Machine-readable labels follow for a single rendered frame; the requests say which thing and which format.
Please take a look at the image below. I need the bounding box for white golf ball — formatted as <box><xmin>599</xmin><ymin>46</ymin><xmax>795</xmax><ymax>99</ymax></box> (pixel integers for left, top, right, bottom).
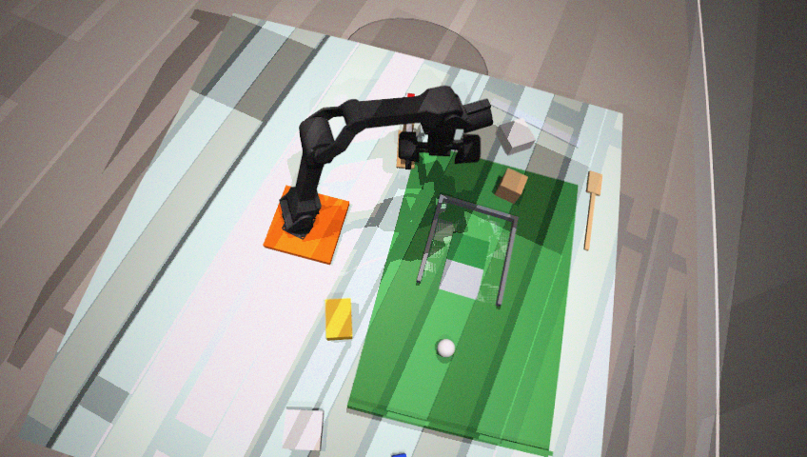
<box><xmin>438</xmin><ymin>339</ymin><xmax>456</xmax><ymax>357</ymax></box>

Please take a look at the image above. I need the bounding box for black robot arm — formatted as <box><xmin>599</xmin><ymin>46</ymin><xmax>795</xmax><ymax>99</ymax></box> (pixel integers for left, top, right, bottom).
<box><xmin>279</xmin><ymin>86</ymin><xmax>493</xmax><ymax>240</ymax></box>

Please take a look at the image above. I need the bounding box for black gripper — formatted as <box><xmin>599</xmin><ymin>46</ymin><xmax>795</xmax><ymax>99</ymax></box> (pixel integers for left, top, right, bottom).
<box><xmin>398</xmin><ymin>131</ymin><xmax>481</xmax><ymax>164</ymax></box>

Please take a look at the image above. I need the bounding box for green putting mat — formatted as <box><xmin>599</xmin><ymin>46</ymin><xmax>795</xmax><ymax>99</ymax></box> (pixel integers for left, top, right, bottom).
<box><xmin>349</xmin><ymin>150</ymin><xmax>578</xmax><ymax>450</ymax></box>

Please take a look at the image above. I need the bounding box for red putter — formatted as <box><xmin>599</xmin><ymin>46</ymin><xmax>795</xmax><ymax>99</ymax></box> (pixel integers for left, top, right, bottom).
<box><xmin>405</xmin><ymin>93</ymin><xmax>415</xmax><ymax>169</ymax></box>

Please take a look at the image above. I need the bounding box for mustard yellow block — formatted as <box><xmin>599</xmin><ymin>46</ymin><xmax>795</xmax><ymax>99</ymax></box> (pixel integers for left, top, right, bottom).
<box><xmin>325</xmin><ymin>298</ymin><xmax>352</xmax><ymax>341</ymax></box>

